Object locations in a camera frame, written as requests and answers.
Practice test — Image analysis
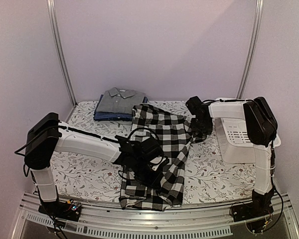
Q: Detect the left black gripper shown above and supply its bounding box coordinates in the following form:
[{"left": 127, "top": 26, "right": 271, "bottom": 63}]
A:
[{"left": 132, "top": 158, "right": 164, "bottom": 191}]

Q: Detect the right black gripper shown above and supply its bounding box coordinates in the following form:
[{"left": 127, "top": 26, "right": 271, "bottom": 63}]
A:
[{"left": 192, "top": 117, "right": 213, "bottom": 132}]

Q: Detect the black white checkered shirt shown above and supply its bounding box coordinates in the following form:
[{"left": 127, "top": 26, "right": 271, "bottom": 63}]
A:
[{"left": 117, "top": 104, "right": 213, "bottom": 211}]

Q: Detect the blue checkered shirt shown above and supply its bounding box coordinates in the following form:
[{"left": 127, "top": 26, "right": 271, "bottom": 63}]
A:
[{"left": 93, "top": 94, "right": 148, "bottom": 121}]

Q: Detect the grey polo shirt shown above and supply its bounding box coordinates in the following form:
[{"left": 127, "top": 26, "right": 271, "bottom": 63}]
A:
[{"left": 97, "top": 87, "right": 146, "bottom": 114}]

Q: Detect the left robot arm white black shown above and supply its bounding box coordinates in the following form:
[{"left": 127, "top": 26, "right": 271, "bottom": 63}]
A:
[{"left": 14, "top": 113, "right": 164, "bottom": 216}]

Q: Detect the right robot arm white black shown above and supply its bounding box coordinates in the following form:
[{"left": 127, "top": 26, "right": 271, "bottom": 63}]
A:
[{"left": 185, "top": 96, "right": 281, "bottom": 217}]

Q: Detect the white plastic basket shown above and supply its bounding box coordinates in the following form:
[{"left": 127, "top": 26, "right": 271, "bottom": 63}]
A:
[{"left": 208, "top": 97, "right": 281, "bottom": 168}]

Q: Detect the floral patterned table cloth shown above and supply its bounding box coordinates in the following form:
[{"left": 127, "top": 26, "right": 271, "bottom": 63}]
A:
[{"left": 51, "top": 101, "right": 256, "bottom": 204}]

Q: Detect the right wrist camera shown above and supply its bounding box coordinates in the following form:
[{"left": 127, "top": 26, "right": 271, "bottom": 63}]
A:
[{"left": 185, "top": 96, "right": 208, "bottom": 118}]

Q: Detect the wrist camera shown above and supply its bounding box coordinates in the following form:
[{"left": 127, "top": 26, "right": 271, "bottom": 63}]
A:
[
  {"left": 130, "top": 137, "right": 169, "bottom": 170},
  {"left": 185, "top": 96, "right": 208, "bottom": 118}
]

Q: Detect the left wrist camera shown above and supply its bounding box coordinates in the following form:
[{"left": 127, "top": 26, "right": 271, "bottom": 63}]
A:
[{"left": 130, "top": 137, "right": 169, "bottom": 170}]

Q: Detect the aluminium front rail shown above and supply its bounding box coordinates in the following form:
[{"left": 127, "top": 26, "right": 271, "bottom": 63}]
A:
[{"left": 11, "top": 193, "right": 299, "bottom": 239}]

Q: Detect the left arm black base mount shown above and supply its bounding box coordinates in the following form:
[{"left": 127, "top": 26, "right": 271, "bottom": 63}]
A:
[{"left": 38, "top": 199, "right": 82, "bottom": 222}]

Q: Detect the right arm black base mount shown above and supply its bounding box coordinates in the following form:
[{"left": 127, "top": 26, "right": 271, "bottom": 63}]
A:
[{"left": 229, "top": 201, "right": 274, "bottom": 222}]

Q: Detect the right aluminium frame post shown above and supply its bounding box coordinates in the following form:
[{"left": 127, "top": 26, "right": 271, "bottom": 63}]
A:
[{"left": 236, "top": 0, "right": 264, "bottom": 99}]

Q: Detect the aluminium frame post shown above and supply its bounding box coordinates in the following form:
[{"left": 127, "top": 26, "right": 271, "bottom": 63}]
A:
[
  {"left": 236, "top": 0, "right": 264, "bottom": 99},
  {"left": 47, "top": 0, "right": 77, "bottom": 107}
]

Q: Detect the left aluminium frame post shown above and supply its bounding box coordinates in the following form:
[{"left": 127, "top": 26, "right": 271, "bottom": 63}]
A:
[{"left": 47, "top": 0, "right": 77, "bottom": 107}]

